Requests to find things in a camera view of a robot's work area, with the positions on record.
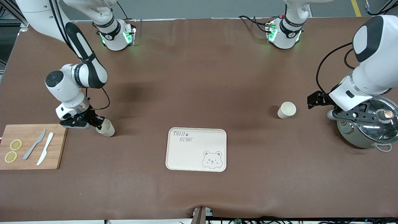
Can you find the grey plastic knife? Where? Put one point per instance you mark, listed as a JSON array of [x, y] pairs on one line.
[[34, 145]]

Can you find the glass pot lid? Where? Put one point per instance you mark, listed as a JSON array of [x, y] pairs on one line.
[[376, 130]]

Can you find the brown table cover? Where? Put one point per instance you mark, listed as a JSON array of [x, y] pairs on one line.
[[199, 77]]

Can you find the white plastic knife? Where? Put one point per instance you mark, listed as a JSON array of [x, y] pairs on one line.
[[46, 148]]

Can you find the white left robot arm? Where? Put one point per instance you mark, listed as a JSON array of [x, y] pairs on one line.
[[373, 71]]

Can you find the white IKEA cup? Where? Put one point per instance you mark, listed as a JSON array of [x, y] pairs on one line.
[[287, 109], [107, 130]]

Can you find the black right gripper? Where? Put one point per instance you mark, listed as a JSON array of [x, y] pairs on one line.
[[88, 117]]

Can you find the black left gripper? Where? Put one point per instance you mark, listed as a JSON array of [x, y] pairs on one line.
[[317, 99]]

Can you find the bamboo cutting board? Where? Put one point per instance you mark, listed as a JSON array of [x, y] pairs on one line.
[[57, 149]]

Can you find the metal table clamp bracket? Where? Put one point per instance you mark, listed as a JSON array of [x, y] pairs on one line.
[[201, 215]]

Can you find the lemon slice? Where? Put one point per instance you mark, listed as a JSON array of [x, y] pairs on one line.
[[11, 157], [16, 144]]

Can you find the aluminium frame profile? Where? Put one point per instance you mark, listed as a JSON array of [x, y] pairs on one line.
[[12, 15]]

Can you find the cream bear print tray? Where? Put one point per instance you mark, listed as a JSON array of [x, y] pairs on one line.
[[192, 155]]

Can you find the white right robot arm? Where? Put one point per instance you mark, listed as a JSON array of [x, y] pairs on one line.
[[62, 87]]

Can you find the green cooking pot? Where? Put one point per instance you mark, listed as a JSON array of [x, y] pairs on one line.
[[348, 137]]

